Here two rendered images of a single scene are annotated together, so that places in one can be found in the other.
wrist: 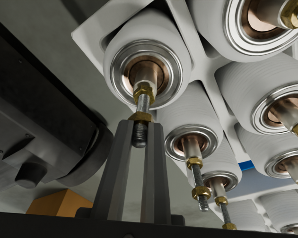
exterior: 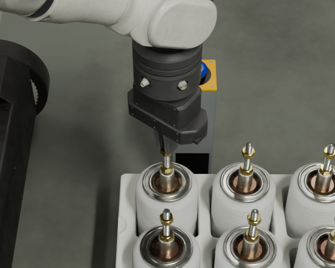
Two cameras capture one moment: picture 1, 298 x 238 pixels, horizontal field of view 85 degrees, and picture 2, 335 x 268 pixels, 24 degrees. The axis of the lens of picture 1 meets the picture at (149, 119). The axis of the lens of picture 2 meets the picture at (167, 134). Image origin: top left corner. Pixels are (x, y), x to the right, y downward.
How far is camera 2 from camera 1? 1.10 m
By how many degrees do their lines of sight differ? 77
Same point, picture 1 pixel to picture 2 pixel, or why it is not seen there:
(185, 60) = (194, 186)
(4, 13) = (32, 183)
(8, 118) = not seen: outside the picture
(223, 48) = (217, 191)
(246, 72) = not seen: hidden behind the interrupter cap
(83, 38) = (130, 178)
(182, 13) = (204, 200)
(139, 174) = not seen: outside the picture
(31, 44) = (25, 213)
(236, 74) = not seen: hidden behind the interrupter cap
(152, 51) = (179, 171)
